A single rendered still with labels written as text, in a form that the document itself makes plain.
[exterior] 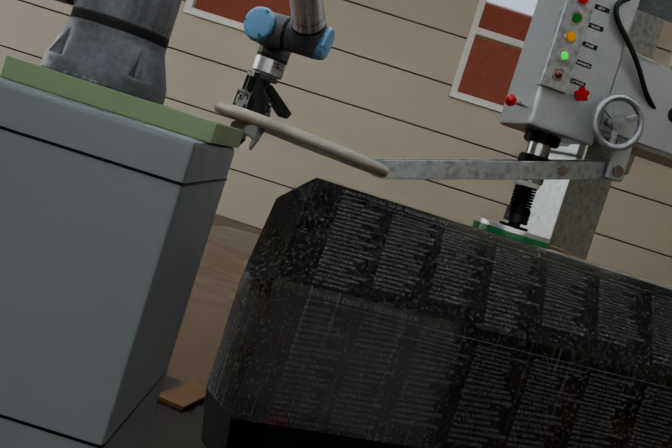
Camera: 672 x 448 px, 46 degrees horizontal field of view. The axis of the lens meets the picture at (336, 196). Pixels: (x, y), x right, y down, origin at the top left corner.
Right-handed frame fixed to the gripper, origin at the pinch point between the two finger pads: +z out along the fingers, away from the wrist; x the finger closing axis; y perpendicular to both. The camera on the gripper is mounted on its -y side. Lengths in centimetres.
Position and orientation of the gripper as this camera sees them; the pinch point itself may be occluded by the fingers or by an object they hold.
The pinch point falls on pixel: (247, 143)
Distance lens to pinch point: 230.8
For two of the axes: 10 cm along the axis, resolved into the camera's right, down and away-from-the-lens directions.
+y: -7.1, -2.2, -6.7
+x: 6.2, 2.8, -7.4
